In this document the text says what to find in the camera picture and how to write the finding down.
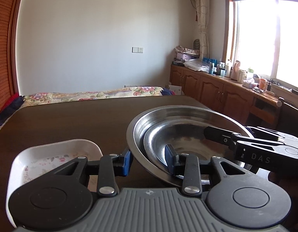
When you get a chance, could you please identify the large steel bowl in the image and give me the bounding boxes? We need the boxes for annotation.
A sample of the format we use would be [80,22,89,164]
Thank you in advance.
[126,105,252,186]

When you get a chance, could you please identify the wooden cabinet row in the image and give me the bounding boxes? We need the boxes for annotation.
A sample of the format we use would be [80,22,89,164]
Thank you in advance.
[169,64,280,129]

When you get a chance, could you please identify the small steel bowl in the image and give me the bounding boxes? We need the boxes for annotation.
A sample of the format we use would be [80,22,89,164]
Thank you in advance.
[143,119,246,173]

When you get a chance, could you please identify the floral bed quilt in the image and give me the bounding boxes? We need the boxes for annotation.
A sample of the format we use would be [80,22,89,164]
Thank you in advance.
[21,86,175,108]

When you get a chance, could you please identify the left floral square plate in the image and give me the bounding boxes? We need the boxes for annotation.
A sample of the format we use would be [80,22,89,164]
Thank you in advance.
[6,139,103,227]

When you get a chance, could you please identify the stack of books and papers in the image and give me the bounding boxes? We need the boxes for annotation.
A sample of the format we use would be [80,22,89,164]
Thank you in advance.
[172,39,200,66]

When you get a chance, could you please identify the dark blue folded cloth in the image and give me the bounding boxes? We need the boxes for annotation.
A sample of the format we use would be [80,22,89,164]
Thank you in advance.
[0,96,24,127]

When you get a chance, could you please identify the red folded cloth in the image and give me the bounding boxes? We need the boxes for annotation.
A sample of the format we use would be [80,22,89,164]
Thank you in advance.
[0,93,19,112]

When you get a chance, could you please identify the patterned curtain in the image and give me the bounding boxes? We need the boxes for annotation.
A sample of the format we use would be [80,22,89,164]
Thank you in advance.
[195,0,210,59]

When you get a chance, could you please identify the wooden headboard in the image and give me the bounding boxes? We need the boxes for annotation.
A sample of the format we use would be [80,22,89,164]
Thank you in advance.
[0,0,21,111]

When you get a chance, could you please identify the white wall switch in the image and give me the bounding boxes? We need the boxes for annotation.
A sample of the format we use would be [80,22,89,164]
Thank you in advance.
[132,47,144,53]

